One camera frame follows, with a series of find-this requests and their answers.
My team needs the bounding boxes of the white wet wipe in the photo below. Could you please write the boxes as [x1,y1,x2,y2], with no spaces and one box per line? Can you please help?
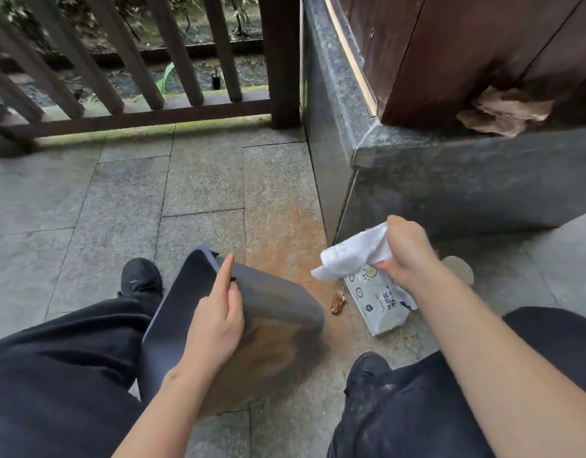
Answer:
[311,222,395,283]

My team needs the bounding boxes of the person's right hand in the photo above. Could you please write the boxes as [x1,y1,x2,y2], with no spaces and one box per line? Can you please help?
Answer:
[367,215,442,291]

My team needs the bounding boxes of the green plants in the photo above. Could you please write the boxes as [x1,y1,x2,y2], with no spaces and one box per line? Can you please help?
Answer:
[0,0,265,96]

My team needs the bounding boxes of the person's black shoe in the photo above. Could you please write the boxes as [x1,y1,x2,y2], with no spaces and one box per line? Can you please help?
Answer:
[344,351,393,401]
[117,258,164,301]

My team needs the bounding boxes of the person's black left shoe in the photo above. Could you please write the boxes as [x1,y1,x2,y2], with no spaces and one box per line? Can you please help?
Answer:
[117,258,164,301]

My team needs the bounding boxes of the person's left hand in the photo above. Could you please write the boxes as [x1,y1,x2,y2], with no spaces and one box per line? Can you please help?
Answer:
[176,252,246,377]

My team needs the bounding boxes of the white paper cup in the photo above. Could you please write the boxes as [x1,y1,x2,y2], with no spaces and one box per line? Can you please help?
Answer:
[440,256,475,287]

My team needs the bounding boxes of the crumpled brown paper bag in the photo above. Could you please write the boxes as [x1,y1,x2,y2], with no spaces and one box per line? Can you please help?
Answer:
[456,85,555,139]

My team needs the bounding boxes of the person's right forearm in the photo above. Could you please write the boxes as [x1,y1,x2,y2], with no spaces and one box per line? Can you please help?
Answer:
[407,267,586,458]

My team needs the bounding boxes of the dark blue plastic bin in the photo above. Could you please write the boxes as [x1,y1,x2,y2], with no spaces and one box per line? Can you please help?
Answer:
[138,245,326,418]

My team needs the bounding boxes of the brass trim strip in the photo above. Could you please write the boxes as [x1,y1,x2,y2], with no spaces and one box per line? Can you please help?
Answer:
[323,0,379,118]

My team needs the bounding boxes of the person's black trousers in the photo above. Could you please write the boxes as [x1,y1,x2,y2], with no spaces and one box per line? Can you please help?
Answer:
[0,298,586,458]

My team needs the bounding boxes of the white wet wipes packet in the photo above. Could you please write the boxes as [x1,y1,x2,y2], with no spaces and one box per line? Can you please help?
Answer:
[344,264,419,337]

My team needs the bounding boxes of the grey granite plinth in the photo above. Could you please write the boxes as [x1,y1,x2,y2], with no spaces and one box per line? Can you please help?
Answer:
[300,0,586,246]

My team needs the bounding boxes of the dark wooden railing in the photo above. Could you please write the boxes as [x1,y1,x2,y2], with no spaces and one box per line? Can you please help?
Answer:
[0,0,302,158]

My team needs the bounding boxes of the person's left forearm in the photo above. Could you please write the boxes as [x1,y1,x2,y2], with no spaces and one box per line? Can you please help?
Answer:
[111,366,215,458]

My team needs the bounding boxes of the brown wooden pillar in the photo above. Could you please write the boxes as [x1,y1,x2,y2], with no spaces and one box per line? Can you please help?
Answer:
[330,0,586,129]

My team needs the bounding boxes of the person's black right shoe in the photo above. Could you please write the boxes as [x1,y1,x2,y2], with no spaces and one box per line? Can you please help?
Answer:
[344,351,393,401]

